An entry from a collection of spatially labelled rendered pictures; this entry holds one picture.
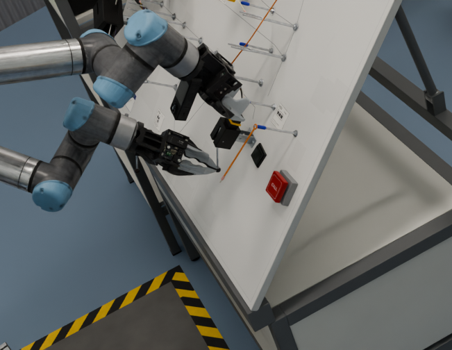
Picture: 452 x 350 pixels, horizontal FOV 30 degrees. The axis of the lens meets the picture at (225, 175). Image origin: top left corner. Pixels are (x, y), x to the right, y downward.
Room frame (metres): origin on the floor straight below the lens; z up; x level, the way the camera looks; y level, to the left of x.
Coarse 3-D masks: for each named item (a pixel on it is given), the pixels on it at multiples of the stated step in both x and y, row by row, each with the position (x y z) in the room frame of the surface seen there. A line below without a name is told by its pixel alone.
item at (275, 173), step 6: (276, 174) 1.37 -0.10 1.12; (270, 180) 1.38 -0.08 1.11; (276, 180) 1.36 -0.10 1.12; (282, 180) 1.35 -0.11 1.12; (270, 186) 1.37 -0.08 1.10; (276, 186) 1.35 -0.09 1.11; (282, 186) 1.34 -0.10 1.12; (270, 192) 1.36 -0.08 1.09; (276, 192) 1.34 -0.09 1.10; (282, 192) 1.33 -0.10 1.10; (276, 198) 1.33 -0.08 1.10
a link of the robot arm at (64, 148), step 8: (64, 144) 1.61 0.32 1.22; (72, 144) 1.60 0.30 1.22; (80, 144) 1.59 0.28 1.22; (96, 144) 1.60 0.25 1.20; (56, 152) 1.60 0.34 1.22; (64, 152) 1.58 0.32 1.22; (72, 152) 1.58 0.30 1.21; (80, 152) 1.59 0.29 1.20; (88, 152) 1.60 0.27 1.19; (80, 160) 1.57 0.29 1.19; (88, 160) 1.59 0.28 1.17
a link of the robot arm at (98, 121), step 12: (72, 108) 1.59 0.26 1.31; (84, 108) 1.59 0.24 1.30; (96, 108) 1.60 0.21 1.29; (108, 108) 1.62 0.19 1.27; (72, 120) 1.58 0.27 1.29; (84, 120) 1.58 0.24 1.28; (96, 120) 1.58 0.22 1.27; (108, 120) 1.58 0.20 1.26; (72, 132) 1.60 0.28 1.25; (84, 132) 1.58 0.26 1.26; (96, 132) 1.57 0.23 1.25; (108, 132) 1.56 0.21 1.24; (84, 144) 1.59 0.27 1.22
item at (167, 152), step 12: (144, 132) 1.55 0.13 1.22; (168, 132) 1.55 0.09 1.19; (132, 144) 1.55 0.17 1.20; (144, 144) 1.53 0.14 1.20; (156, 144) 1.56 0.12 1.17; (168, 144) 1.55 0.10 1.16; (180, 144) 1.54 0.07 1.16; (156, 156) 1.54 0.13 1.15; (168, 156) 1.53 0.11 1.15; (180, 156) 1.53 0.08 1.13
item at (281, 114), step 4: (280, 104) 1.52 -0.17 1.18; (280, 108) 1.51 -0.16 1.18; (284, 108) 1.50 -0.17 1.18; (276, 112) 1.52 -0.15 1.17; (280, 112) 1.50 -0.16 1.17; (284, 112) 1.49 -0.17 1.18; (288, 112) 1.48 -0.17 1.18; (276, 116) 1.51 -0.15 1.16; (280, 116) 1.50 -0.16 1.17; (284, 116) 1.49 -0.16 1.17; (272, 120) 1.52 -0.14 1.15; (276, 120) 1.50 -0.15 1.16; (280, 120) 1.49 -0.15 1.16; (284, 120) 1.48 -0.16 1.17; (276, 124) 1.50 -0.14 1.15; (280, 124) 1.48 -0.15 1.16; (284, 124) 1.47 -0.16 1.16; (280, 128) 1.48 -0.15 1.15; (280, 132) 1.47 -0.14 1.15
